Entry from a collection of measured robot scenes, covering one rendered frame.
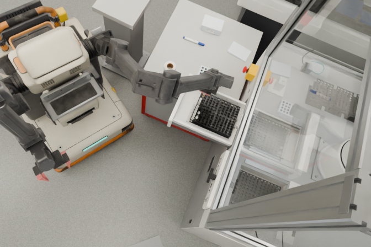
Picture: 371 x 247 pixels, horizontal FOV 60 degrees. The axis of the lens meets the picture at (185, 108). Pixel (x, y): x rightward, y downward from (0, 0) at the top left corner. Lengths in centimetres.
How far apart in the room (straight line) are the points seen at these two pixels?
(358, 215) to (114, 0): 188
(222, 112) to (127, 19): 83
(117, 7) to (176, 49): 46
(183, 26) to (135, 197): 125
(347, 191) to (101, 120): 191
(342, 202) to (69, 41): 103
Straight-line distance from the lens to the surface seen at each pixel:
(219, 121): 166
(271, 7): 213
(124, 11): 209
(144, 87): 103
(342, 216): 54
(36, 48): 126
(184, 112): 171
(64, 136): 228
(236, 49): 203
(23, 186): 257
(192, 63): 193
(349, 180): 56
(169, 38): 200
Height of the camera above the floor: 242
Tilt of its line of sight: 67 degrees down
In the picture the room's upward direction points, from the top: 22 degrees clockwise
